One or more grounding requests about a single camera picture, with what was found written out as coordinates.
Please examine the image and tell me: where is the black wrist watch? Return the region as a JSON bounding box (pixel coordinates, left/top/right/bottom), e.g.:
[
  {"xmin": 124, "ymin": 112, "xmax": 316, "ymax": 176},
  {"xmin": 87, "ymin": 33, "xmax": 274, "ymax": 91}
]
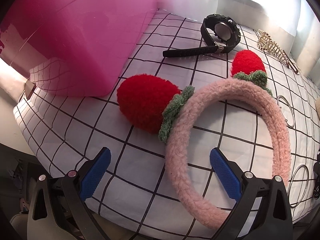
[{"xmin": 162, "ymin": 14, "xmax": 241, "ymax": 58}]

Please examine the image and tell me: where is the gold pearl hair claw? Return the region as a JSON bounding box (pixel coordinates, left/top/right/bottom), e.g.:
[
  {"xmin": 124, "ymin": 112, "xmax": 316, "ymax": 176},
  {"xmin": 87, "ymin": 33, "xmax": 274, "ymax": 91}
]
[{"xmin": 257, "ymin": 29, "xmax": 290, "ymax": 67}]

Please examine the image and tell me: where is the silver hoop bracelet upper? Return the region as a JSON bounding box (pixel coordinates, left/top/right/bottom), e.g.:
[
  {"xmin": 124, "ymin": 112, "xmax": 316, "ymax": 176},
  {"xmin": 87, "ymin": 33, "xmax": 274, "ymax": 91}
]
[{"xmin": 277, "ymin": 95, "xmax": 296, "ymax": 128}]

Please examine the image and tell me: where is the silver hoop bracelet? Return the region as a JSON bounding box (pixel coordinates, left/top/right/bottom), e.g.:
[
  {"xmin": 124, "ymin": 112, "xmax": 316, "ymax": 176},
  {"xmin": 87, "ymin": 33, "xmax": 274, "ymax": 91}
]
[
  {"xmin": 277, "ymin": 95, "xmax": 296, "ymax": 128},
  {"xmin": 287, "ymin": 164, "xmax": 311, "ymax": 208}
]

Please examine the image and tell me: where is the pink fuzzy strawberry headband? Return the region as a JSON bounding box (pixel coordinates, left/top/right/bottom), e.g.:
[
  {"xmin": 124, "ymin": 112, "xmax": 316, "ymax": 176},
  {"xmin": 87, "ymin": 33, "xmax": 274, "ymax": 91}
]
[{"xmin": 117, "ymin": 50, "xmax": 291, "ymax": 229}]

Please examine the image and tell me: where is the white grid bed sheet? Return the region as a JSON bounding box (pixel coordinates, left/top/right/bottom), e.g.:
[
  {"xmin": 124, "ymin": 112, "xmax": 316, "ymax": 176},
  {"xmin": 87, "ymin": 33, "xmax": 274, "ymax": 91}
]
[{"xmin": 14, "ymin": 10, "xmax": 319, "ymax": 239}]

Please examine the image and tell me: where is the pink plastic bin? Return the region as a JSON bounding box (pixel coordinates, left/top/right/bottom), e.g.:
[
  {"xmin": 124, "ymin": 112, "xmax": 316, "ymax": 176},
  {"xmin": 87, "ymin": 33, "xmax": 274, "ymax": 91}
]
[{"xmin": 1, "ymin": 0, "xmax": 157, "ymax": 96}]

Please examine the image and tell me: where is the white curtain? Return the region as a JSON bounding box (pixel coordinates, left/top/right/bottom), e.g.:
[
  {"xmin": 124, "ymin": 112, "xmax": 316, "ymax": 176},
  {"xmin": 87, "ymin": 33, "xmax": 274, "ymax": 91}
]
[{"xmin": 154, "ymin": 0, "xmax": 313, "ymax": 63}]

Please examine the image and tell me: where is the beige fuzzy pom clip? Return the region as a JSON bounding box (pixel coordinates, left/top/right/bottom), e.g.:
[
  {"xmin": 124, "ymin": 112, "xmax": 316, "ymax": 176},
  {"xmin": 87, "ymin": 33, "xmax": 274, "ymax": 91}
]
[{"xmin": 315, "ymin": 98, "xmax": 320, "ymax": 119}]

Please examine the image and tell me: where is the dark metal hair pin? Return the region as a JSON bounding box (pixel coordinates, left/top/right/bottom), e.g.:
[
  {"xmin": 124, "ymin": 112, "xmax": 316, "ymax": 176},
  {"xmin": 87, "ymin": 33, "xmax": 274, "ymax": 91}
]
[{"xmin": 283, "ymin": 51, "xmax": 299, "ymax": 74}]

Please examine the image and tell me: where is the silver hoop bracelet lower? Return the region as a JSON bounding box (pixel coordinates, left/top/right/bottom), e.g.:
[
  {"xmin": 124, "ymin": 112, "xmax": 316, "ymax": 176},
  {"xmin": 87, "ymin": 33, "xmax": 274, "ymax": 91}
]
[{"xmin": 287, "ymin": 164, "xmax": 311, "ymax": 208}]

